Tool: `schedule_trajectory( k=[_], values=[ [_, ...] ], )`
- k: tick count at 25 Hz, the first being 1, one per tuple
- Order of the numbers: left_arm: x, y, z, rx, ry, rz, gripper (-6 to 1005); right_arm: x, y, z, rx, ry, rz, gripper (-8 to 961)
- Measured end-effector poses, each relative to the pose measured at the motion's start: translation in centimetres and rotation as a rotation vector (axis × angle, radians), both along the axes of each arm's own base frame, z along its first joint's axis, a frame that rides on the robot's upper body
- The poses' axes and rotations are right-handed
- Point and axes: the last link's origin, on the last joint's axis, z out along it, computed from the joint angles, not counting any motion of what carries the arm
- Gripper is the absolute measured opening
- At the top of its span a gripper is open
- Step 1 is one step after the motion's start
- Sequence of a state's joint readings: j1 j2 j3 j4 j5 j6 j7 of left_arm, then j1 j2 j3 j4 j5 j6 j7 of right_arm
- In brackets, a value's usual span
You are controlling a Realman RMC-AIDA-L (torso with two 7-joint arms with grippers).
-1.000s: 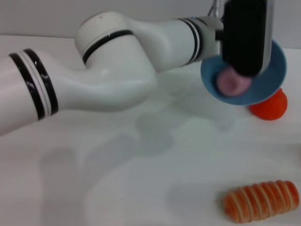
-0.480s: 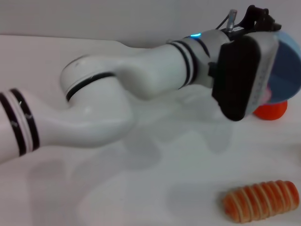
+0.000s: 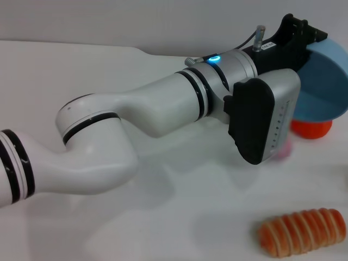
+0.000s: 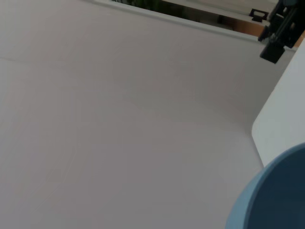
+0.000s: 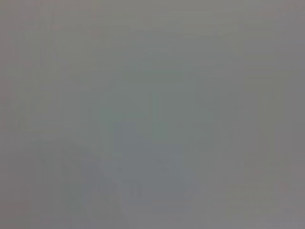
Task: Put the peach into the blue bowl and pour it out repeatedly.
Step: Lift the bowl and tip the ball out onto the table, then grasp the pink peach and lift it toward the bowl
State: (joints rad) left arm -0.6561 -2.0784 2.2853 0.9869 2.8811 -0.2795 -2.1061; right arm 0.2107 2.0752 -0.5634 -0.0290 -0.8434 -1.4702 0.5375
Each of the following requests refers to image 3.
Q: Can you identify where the pink peach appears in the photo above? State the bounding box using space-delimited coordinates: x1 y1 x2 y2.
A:
274 141 293 161

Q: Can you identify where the orange-red fruit with stem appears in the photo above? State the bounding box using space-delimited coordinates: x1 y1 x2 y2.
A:
290 119 333 140

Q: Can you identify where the striped orange bread roll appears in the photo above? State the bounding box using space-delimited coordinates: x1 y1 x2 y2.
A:
258 208 346 258

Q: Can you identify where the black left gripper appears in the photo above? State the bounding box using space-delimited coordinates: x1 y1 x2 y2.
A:
243 13 328 74

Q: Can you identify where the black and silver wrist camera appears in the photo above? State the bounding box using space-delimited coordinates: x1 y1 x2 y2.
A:
223 68 302 166

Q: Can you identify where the black cable with metal connector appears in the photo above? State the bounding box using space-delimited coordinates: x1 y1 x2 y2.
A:
184 25 267 66

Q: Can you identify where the blue bowl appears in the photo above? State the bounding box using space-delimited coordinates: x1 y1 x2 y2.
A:
292 37 348 123

